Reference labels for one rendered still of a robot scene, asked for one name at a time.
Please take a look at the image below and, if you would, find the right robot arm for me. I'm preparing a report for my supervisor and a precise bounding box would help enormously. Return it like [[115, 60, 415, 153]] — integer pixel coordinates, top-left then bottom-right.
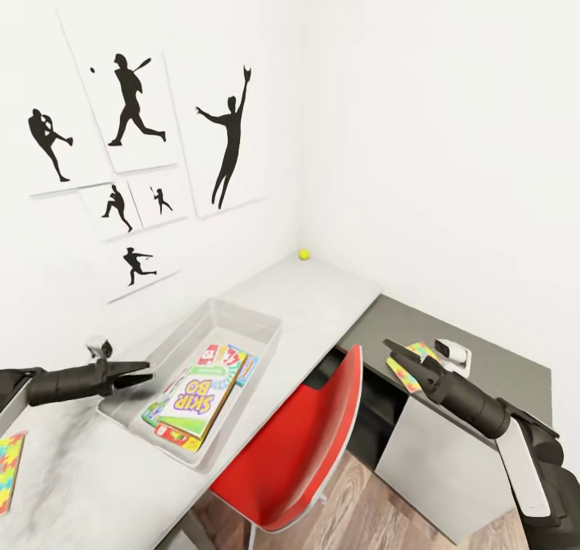
[[384, 339, 580, 550]]

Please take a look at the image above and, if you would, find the jigsaw puzzle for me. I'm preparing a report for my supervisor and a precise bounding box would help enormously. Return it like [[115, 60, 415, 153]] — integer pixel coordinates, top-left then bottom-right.
[[0, 431, 27, 517], [387, 343, 441, 393]]

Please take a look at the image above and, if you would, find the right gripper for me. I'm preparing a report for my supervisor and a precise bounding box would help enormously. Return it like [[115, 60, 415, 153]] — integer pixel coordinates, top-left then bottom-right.
[[384, 339, 485, 422]]

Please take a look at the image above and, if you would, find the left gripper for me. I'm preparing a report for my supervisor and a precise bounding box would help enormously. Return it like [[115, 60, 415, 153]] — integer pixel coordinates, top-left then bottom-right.
[[56, 358, 154, 403]]

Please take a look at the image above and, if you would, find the toy box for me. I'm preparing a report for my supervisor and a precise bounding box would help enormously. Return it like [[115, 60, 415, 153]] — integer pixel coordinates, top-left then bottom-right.
[[95, 297, 283, 475]]

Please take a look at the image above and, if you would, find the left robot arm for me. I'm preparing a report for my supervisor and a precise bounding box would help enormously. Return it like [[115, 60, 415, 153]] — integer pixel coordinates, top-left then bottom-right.
[[0, 335, 154, 432]]

